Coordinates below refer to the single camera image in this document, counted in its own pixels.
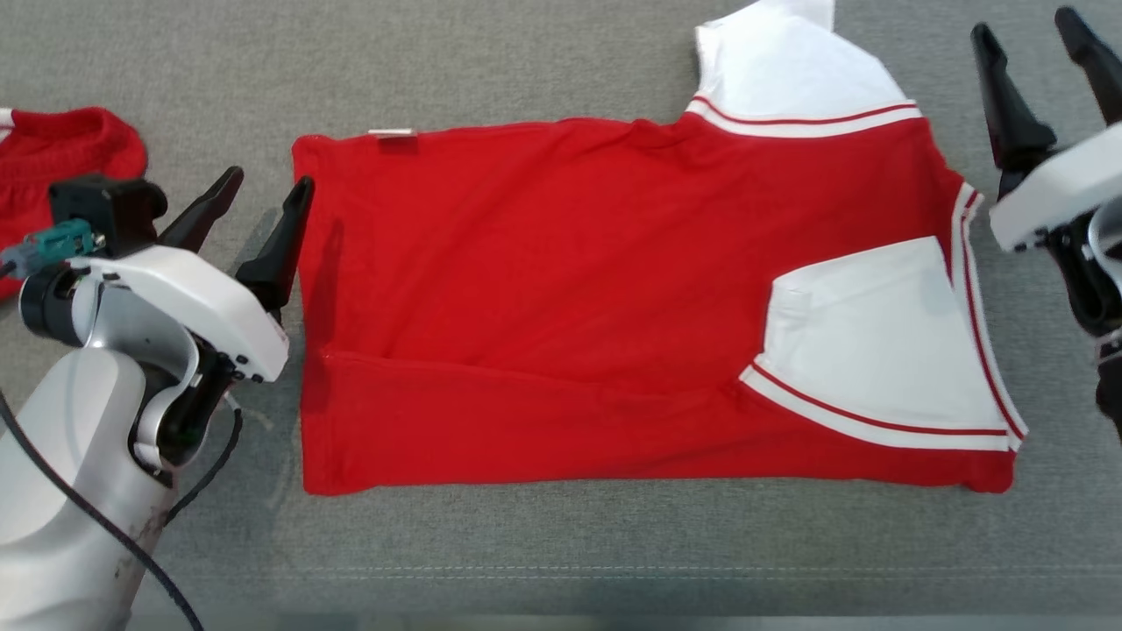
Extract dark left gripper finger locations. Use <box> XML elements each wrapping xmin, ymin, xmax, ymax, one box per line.
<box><xmin>156</xmin><ymin>166</ymin><xmax>245</xmax><ymax>257</ymax></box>
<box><xmin>234</xmin><ymin>175</ymin><xmax>316</xmax><ymax>325</ymax></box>

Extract red white-striped shorts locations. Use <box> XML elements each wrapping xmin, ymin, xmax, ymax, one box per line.
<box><xmin>0</xmin><ymin>107</ymin><xmax>148</xmax><ymax>299</ymax></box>

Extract red white-sleeved t-shirt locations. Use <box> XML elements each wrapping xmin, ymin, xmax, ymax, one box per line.
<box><xmin>291</xmin><ymin>0</ymin><xmax>1028</xmax><ymax>498</ymax></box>

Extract teal-plug black left camera cable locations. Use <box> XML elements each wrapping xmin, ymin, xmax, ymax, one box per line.
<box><xmin>0</xmin><ymin>219</ymin><xmax>204</xmax><ymax>631</ymax></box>

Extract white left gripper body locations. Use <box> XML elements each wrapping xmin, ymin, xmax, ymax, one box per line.
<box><xmin>18</xmin><ymin>244</ymin><xmax>291</xmax><ymax>479</ymax></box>

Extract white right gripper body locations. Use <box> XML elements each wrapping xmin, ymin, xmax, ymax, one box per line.
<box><xmin>988</xmin><ymin>121</ymin><xmax>1122</xmax><ymax>338</ymax></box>

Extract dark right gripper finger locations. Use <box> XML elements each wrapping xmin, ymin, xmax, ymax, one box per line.
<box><xmin>970</xmin><ymin>23</ymin><xmax>1059</xmax><ymax>201</ymax></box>
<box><xmin>1054</xmin><ymin>6</ymin><xmax>1122</xmax><ymax>125</ymax></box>

